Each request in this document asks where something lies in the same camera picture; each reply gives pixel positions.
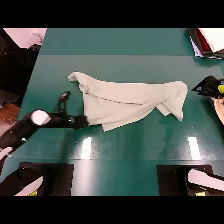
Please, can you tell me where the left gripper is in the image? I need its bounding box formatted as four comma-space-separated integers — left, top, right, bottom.
72, 114, 90, 130

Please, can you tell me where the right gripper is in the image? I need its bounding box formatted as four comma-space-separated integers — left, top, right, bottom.
191, 75, 220, 98

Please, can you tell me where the white T-shirt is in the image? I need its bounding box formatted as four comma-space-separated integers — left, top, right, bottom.
67, 71, 189, 133

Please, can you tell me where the beige garment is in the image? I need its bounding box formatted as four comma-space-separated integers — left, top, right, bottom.
209, 96, 224, 126

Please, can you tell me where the red garment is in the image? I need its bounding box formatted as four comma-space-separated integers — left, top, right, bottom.
194, 28, 213, 54

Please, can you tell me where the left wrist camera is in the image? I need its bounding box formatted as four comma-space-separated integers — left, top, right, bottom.
53, 90, 72, 116

